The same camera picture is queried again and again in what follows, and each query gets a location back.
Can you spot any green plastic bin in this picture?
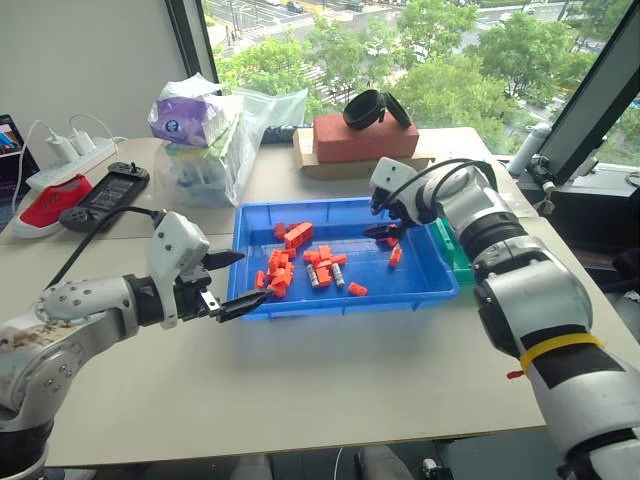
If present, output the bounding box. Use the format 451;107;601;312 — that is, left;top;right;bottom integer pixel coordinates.
431;215;477;287

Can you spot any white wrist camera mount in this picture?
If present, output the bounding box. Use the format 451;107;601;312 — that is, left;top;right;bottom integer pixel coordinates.
369;156;419;202
144;210;212;330

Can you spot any clear plastic zip bag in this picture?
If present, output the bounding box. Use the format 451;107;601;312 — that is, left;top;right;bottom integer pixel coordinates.
153;87;310;209

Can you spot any black round lid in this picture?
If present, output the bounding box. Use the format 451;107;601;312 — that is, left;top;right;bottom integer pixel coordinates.
381;91;414;129

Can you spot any yellow zip tie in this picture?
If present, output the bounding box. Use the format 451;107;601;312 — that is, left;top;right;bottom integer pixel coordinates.
518;333;604;372

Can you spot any red brick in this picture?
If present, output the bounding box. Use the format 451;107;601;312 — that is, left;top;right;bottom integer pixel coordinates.
312;111;421;164

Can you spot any large orange plastic block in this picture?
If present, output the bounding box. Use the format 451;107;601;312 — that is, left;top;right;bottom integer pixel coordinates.
283;221;316;250

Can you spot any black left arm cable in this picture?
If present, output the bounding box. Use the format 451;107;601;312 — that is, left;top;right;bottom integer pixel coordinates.
47;205;169;291

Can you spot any white power strip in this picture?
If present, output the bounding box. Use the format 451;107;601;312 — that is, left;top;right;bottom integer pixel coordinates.
24;136;125;193

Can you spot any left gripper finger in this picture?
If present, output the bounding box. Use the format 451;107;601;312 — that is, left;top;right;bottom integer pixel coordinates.
217;288;276;324
202;249;247;273

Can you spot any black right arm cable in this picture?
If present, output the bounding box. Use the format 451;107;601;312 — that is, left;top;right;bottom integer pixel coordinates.
393;158;501;212

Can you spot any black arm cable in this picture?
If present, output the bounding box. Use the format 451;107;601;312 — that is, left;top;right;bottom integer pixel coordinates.
47;205;169;291
393;158;501;212

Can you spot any black round ring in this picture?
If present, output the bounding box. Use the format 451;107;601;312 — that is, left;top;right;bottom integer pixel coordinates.
343;89;387;133

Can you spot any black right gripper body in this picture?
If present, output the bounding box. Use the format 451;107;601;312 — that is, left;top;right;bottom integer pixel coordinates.
387;196;427;228

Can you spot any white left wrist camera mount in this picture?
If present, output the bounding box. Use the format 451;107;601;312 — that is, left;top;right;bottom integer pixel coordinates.
144;210;212;330

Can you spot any red white sneaker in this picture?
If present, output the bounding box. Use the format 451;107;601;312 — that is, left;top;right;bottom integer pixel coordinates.
10;173;96;240

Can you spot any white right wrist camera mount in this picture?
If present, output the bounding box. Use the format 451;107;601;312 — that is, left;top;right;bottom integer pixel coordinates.
369;156;419;202

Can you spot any dark window frame post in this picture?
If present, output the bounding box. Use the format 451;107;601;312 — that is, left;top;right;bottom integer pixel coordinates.
164;0;220;85

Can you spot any white charger cable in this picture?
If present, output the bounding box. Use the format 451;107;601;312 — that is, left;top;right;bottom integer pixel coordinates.
11;114;115;211

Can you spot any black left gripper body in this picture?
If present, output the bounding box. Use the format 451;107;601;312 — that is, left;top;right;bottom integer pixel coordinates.
172;264;222;322

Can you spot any purple white tissue pack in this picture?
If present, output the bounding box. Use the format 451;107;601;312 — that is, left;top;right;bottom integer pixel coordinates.
147;73;242;149

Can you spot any blue plastic bin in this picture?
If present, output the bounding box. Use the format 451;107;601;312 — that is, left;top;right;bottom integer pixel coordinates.
222;196;462;322

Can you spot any light wooden block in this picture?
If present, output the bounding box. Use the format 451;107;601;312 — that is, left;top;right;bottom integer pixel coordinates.
291;126;437;183

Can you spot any dark laptop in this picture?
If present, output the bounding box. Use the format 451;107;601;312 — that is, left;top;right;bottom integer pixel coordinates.
0;113;42;212

